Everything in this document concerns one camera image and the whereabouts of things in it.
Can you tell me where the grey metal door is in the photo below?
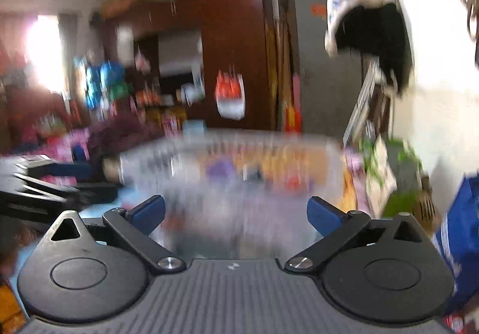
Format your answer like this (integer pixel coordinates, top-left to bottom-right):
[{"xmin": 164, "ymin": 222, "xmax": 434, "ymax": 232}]
[{"xmin": 291, "ymin": 0, "xmax": 364, "ymax": 134}]

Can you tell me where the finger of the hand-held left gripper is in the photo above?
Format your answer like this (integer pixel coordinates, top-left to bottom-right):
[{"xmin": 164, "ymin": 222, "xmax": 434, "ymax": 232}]
[{"xmin": 66, "ymin": 183, "xmax": 119, "ymax": 205}]

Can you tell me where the coiled brown rope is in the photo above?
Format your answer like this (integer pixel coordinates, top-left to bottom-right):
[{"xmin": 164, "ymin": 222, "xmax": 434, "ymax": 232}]
[{"xmin": 458, "ymin": 0, "xmax": 479, "ymax": 69}]

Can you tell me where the red and white plastic bag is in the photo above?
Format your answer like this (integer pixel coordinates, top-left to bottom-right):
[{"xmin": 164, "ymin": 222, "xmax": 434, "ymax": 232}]
[{"xmin": 214, "ymin": 69, "xmax": 246, "ymax": 120}]

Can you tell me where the blue fabric bag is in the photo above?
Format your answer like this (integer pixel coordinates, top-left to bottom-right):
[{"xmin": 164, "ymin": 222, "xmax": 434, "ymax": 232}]
[{"xmin": 430, "ymin": 172, "xmax": 479, "ymax": 317}]

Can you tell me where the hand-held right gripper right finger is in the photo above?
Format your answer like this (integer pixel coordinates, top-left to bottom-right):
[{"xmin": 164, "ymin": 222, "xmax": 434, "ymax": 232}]
[{"xmin": 284, "ymin": 196, "xmax": 431, "ymax": 274}]

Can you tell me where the green and white bag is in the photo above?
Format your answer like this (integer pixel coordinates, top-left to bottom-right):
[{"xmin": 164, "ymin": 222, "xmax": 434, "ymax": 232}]
[{"xmin": 360, "ymin": 135, "xmax": 424, "ymax": 219}]

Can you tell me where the cardboard box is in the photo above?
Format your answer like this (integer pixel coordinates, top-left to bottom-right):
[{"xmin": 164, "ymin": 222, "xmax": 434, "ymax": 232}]
[{"xmin": 101, "ymin": 0, "xmax": 145, "ymax": 18}]

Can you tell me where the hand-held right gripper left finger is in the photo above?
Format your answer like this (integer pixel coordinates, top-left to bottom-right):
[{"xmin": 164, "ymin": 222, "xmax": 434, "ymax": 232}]
[{"xmin": 37, "ymin": 194, "xmax": 187, "ymax": 275}]

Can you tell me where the white plastic laundry basket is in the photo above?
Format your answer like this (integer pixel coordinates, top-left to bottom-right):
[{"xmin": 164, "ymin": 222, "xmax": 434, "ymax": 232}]
[{"xmin": 119, "ymin": 131, "xmax": 345, "ymax": 248}]

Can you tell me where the brown wooden wardrobe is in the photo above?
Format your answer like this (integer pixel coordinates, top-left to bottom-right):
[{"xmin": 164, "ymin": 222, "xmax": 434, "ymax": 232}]
[{"xmin": 93, "ymin": 0, "xmax": 281, "ymax": 133}]

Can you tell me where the black hanging garment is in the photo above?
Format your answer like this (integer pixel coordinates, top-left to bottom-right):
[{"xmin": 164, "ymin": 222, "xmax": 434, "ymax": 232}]
[{"xmin": 334, "ymin": 2, "xmax": 415, "ymax": 96}]

